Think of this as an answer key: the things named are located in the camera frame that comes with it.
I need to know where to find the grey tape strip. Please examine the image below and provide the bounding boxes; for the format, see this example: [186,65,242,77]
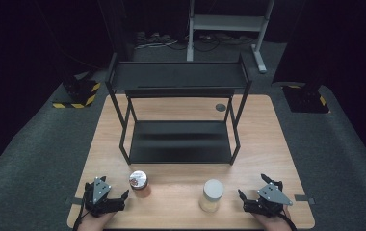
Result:
[65,196,86,206]
[294,193,317,206]

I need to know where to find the hand-held gripper black cable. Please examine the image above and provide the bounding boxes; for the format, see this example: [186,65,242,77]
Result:
[277,212,299,231]
[72,200,89,231]

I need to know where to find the left hand-held gripper black cable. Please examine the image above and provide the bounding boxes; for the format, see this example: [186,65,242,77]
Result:
[72,200,89,231]

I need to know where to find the person's left hand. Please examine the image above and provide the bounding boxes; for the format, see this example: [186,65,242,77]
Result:
[76,210,118,231]

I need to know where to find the grey metal stand frame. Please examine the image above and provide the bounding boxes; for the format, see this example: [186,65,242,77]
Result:
[186,0,275,75]

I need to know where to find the pale jar white lid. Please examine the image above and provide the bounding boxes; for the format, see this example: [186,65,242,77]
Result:
[198,178,225,213]

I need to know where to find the black base yellow-black striped edge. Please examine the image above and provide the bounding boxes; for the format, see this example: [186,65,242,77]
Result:
[280,81,330,114]
[52,71,102,110]

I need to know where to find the red sauce jar silver lid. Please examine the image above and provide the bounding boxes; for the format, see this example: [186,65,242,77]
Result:
[128,169,152,199]

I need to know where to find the black metal two-tier shelf rack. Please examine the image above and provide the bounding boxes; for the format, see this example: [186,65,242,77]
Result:
[104,52,253,167]

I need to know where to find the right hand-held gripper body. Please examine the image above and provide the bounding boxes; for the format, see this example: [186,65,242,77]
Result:
[242,181,294,218]

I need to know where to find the bundle of floor cables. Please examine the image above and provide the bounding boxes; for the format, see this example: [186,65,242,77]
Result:
[134,30,257,52]

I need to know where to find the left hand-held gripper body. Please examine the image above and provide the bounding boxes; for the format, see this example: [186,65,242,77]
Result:
[84,176,126,218]

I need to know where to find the person's right hand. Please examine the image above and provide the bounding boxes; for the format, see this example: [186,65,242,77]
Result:
[251,205,293,231]

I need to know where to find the right hand-held gripper black cable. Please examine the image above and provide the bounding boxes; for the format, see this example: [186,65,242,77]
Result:
[277,212,299,231]

